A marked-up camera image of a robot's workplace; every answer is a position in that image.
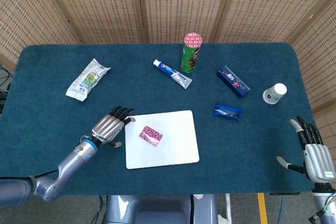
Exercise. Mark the blue snack bar wrapper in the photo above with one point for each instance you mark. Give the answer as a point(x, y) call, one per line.
point(228, 111)

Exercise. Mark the yellow floor tape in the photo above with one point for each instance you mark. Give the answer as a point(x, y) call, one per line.
point(262, 208)

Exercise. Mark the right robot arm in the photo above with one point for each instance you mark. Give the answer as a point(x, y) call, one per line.
point(324, 203)

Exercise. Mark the blue white toothpaste tube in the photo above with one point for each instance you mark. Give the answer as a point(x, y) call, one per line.
point(173, 73)

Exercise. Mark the blue felt table mat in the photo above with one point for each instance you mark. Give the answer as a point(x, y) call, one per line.
point(236, 155)

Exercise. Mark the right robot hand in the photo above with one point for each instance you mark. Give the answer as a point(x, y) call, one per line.
point(313, 155)

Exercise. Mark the dark blue long box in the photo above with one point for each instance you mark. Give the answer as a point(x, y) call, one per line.
point(233, 81)

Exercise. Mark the green chips can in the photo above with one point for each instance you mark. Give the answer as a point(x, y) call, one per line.
point(191, 53)

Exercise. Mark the woven bamboo folding screen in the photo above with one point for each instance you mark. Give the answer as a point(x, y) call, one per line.
point(168, 6)

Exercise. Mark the white snack bag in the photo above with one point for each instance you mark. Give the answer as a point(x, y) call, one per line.
point(88, 78)

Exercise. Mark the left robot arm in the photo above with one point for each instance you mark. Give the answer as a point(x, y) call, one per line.
point(52, 176)

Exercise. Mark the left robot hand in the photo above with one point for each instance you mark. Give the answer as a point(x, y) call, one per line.
point(109, 128)

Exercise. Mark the white rectangular board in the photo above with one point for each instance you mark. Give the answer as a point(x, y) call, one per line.
point(168, 150)

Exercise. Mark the pink glitter square packet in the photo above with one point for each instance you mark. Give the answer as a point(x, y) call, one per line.
point(150, 135)

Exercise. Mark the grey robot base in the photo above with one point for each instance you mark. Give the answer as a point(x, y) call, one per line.
point(161, 209)

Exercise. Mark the white paper cup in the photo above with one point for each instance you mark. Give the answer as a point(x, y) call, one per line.
point(274, 94)

